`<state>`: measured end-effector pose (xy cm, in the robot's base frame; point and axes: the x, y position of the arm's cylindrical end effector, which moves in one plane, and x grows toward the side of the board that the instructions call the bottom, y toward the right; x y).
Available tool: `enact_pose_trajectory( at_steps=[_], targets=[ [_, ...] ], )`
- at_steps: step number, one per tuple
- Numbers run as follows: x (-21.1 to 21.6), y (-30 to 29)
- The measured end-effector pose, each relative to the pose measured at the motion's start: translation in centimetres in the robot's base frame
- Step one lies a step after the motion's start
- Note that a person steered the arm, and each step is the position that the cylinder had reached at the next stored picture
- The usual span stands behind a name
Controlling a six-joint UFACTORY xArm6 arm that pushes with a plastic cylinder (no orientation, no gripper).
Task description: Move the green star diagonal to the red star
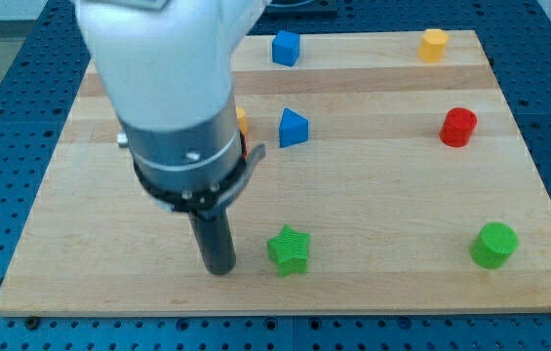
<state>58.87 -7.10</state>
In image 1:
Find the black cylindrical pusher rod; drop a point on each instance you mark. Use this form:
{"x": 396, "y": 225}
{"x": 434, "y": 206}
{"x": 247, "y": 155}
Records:
{"x": 214, "y": 240}

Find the green star block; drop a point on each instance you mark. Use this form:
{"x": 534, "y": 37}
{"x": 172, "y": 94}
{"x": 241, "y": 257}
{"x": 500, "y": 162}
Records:
{"x": 289, "y": 251}

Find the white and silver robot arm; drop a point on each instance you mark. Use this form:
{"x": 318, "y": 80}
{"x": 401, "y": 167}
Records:
{"x": 166, "y": 68}

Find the yellow block behind arm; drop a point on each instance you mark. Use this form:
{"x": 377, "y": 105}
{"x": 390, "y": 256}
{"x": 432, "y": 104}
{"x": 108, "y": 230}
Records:
{"x": 242, "y": 121}

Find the blue triangular prism block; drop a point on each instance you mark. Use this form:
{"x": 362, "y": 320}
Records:
{"x": 293, "y": 128}

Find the wooden board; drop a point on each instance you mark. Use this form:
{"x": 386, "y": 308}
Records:
{"x": 391, "y": 211}

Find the blue cube block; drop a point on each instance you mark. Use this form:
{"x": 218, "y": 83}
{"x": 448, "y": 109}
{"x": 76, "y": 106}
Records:
{"x": 285, "y": 48}

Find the red cylinder block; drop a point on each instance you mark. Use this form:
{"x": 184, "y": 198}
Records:
{"x": 458, "y": 127}

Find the green cylinder block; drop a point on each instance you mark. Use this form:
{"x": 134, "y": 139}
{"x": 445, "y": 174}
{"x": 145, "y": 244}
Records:
{"x": 495, "y": 243}

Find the yellow hexagonal block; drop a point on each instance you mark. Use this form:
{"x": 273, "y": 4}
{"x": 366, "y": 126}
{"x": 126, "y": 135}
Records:
{"x": 433, "y": 44}

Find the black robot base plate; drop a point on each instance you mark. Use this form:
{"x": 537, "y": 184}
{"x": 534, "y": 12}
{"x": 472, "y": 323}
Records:
{"x": 292, "y": 8}

